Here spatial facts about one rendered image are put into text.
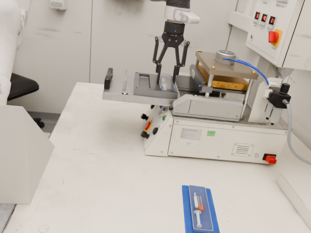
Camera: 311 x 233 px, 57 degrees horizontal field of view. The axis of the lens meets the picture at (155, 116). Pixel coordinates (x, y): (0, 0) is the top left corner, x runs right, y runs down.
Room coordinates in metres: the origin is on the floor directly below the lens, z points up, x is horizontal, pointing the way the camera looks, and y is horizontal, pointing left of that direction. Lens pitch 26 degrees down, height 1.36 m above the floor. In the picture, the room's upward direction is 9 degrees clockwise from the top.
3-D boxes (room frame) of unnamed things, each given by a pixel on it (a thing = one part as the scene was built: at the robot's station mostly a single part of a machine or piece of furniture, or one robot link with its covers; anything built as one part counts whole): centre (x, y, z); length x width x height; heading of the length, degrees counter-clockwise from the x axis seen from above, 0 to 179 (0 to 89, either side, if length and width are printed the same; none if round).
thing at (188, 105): (0.97, -0.18, 0.96); 0.26 x 0.05 x 0.07; 97
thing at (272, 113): (0.91, -0.39, 1.05); 0.15 x 0.05 x 0.15; 7
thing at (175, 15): (1.08, -0.04, 1.26); 0.13 x 0.12 x 0.05; 6
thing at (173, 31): (1.09, -0.02, 1.19); 0.08 x 0.08 x 0.09
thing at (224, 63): (1.10, -0.27, 1.08); 0.31 x 0.24 x 0.13; 7
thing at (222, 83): (1.11, -0.24, 1.07); 0.22 x 0.17 x 0.10; 7
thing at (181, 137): (1.10, -0.23, 0.84); 0.53 x 0.37 x 0.17; 97
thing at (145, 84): (1.09, 0.02, 0.98); 0.20 x 0.17 x 0.03; 7
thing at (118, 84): (1.08, 0.07, 0.97); 0.30 x 0.22 x 0.08; 97
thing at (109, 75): (1.07, 0.21, 0.99); 0.15 x 0.02 x 0.04; 7
